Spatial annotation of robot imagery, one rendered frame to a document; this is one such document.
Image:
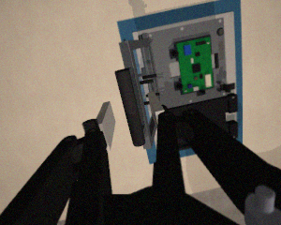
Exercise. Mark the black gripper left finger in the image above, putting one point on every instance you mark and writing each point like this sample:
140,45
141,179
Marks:
43,198

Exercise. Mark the green circuit board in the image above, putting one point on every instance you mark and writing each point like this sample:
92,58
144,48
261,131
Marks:
195,62

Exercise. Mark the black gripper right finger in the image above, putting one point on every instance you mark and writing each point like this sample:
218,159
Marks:
252,184

